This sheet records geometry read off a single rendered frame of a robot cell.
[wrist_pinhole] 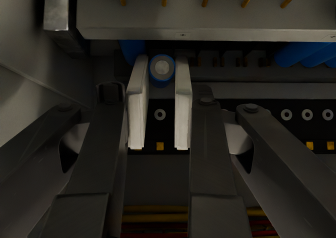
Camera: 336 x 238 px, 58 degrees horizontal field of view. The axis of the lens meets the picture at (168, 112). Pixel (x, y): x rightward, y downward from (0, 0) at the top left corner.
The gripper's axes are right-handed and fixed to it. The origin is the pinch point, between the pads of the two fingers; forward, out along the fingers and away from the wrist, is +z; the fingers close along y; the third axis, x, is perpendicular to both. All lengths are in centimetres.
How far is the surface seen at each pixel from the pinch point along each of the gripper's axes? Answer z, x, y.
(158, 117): 10.1, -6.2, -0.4
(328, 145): 9.2, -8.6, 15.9
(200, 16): 0.1, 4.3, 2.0
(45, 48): 0.4, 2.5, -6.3
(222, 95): 10.9, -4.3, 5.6
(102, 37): 0.7, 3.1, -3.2
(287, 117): 10.5, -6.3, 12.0
